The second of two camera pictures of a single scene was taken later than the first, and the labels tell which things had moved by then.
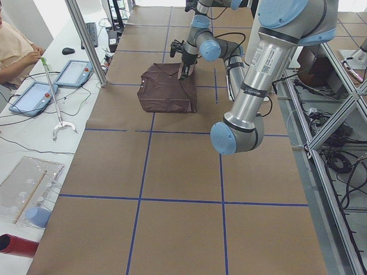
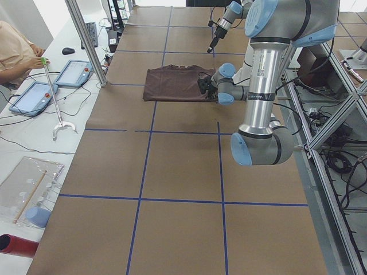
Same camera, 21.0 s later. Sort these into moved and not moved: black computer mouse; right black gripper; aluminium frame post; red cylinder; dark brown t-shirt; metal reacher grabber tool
Moved: right black gripper; dark brown t-shirt
Not moved: aluminium frame post; metal reacher grabber tool; red cylinder; black computer mouse
